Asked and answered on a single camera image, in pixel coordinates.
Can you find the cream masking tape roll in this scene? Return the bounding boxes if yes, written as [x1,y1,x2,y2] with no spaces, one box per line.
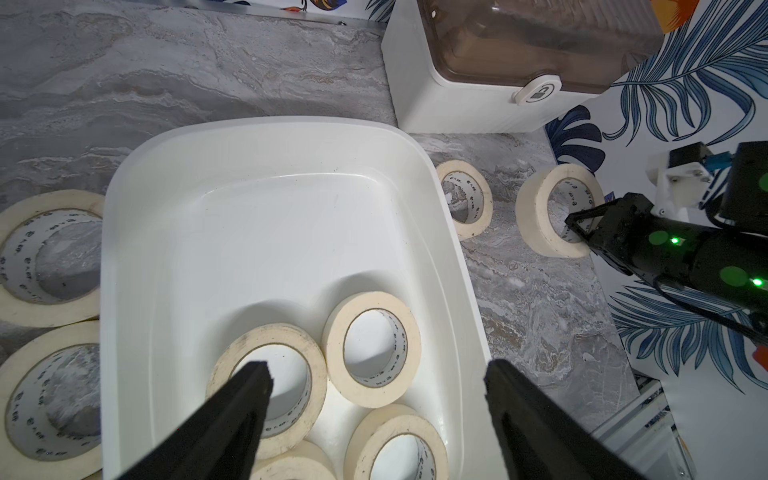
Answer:
[206,323,328,461]
[250,441,336,480]
[1,190,105,328]
[343,403,450,479]
[1,321,102,479]
[436,160,493,241]
[322,291,422,409]
[515,164,604,258]

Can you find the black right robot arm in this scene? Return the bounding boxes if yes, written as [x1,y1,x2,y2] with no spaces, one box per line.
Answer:
[565,141,767,345]

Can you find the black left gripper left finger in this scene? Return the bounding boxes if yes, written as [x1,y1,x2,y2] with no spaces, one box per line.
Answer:
[121,361,273,480]

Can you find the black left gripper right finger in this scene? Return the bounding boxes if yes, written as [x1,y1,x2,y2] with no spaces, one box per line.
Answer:
[484,359,643,479]

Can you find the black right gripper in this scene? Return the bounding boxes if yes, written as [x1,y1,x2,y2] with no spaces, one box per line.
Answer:
[565,193,702,282]

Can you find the white plastic storage tray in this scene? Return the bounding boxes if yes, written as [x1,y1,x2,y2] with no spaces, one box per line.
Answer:
[100,116,507,479]

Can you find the brown lidded storage box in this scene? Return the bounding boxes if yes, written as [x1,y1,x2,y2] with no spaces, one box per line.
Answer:
[381,1,664,134]

